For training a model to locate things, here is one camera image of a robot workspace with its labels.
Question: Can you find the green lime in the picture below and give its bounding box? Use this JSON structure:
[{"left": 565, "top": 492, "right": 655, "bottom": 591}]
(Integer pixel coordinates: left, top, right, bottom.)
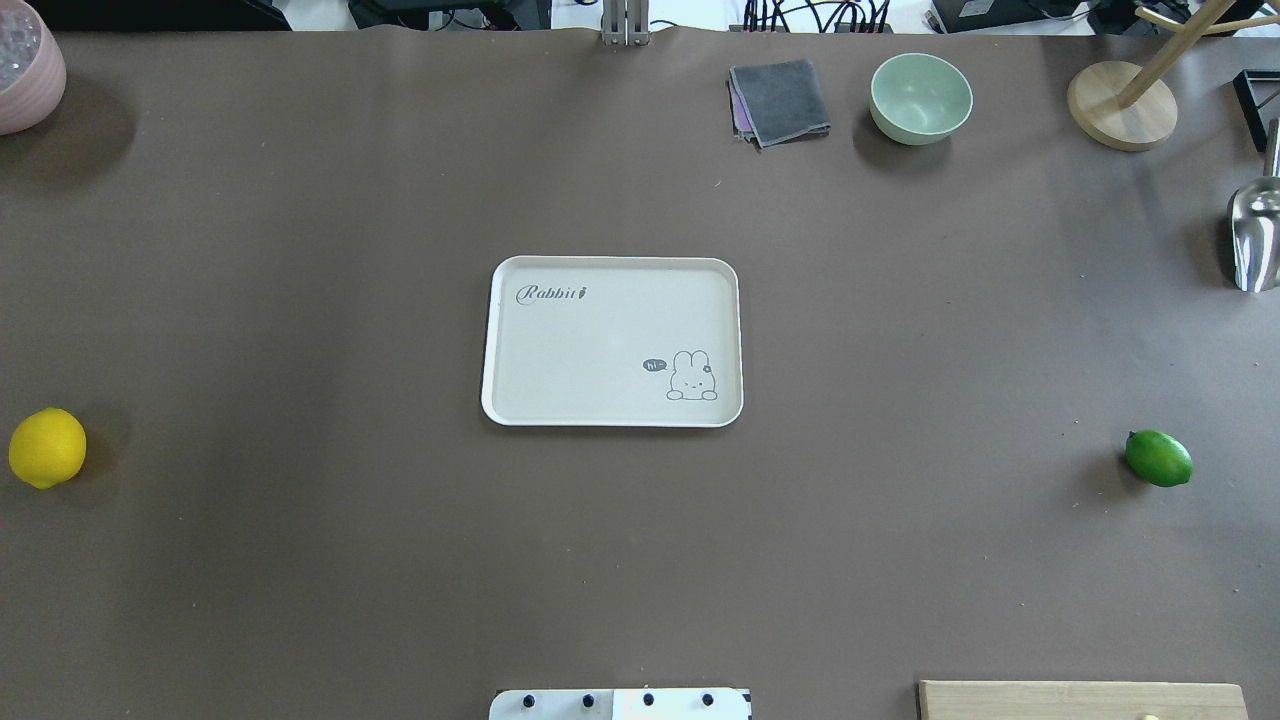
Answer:
[{"left": 1125, "top": 429, "right": 1194, "bottom": 488}]

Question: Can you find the yellow lemon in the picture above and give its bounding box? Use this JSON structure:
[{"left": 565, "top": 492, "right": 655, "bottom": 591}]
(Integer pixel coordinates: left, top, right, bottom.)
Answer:
[{"left": 8, "top": 407, "right": 87, "bottom": 489}]

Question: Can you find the cream rabbit print tray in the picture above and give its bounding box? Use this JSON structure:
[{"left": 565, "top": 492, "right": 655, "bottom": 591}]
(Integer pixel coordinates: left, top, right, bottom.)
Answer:
[{"left": 480, "top": 255, "right": 745, "bottom": 428}]

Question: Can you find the folded grey cloth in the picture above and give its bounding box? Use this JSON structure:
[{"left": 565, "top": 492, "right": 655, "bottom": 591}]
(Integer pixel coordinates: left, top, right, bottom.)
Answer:
[{"left": 727, "top": 59, "right": 831, "bottom": 149}]

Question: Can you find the light green bowl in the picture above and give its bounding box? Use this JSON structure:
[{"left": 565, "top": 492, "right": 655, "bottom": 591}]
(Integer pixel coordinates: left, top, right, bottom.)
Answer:
[{"left": 870, "top": 53, "right": 974, "bottom": 146}]

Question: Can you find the bamboo cutting board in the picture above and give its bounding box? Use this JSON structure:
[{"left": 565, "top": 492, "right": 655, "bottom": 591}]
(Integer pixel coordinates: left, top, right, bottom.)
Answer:
[{"left": 918, "top": 680, "right": 1248, "bottom": 719}]

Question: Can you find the wooden mug tree stand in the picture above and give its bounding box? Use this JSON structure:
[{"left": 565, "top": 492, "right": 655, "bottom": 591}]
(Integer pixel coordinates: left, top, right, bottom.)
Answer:
[{"left": 1068, "top": 1, "right": 1279, "bottom": 152}]

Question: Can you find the metal scoop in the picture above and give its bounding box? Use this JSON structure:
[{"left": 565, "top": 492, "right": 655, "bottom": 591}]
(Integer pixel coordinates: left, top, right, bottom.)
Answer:
[{"left": 1230, "top": 118, "right": 1279, "bottom": 293}]

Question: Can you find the pink bowl of ice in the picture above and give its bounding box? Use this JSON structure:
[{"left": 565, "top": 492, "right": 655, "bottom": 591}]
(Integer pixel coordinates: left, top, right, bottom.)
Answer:
[{"left": 1, "top": 1, "right": 67, "bottom": 136}]

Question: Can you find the aluminium frame post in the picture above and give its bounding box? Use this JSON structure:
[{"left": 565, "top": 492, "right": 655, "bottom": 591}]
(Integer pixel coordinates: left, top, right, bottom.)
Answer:
[{"left": 602, "top": 0, "right": 650, "bottom": 46}]

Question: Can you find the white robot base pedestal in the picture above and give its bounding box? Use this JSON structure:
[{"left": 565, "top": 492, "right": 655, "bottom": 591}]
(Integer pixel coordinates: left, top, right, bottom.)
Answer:
[{"left": 488, "top": 687, "right": 753, "bottom": 719}]

